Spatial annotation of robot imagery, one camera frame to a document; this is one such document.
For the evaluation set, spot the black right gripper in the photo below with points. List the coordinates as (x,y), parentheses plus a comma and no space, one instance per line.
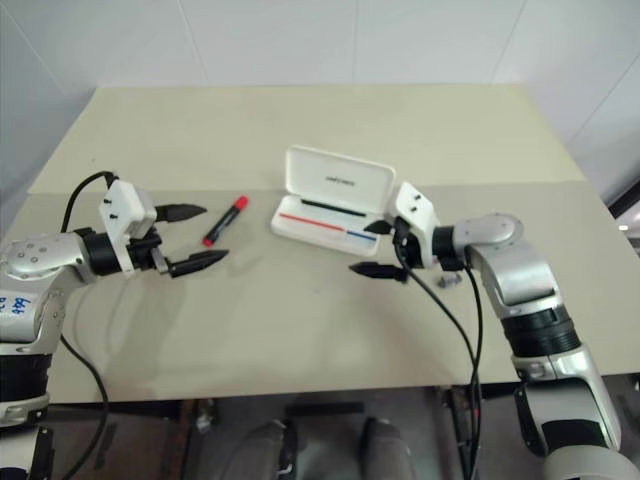
(407,247)

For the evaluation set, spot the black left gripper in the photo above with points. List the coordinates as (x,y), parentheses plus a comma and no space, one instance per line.
(145,252)

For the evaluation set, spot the black marker with red cap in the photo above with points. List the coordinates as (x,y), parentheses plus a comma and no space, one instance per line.
(225,222)

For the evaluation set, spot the dark grey metal part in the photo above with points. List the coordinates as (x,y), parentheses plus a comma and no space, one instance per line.
(449,280)

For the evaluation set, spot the white hinged pencil case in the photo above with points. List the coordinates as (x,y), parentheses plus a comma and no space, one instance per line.
(335,175)

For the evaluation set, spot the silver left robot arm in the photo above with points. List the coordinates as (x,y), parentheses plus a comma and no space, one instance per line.
(35,257)

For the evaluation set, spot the black pen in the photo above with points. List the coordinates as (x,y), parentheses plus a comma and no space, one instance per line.
(332,208)

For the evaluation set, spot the black crossbar under table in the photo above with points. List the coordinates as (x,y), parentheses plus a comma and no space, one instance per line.
(325,408)

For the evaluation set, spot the dark grey rounded shape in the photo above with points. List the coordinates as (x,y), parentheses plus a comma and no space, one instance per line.
(267,450)
(387,447)

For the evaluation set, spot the metal table leg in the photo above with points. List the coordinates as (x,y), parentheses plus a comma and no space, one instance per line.
(457,435)

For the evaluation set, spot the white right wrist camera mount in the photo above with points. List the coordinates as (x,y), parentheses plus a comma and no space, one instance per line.
(417,215)

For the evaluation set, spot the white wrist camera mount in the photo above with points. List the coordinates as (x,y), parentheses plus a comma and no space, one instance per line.
(122,205)
(417,215)

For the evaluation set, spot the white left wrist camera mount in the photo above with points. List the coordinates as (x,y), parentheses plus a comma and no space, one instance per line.
(122,205)

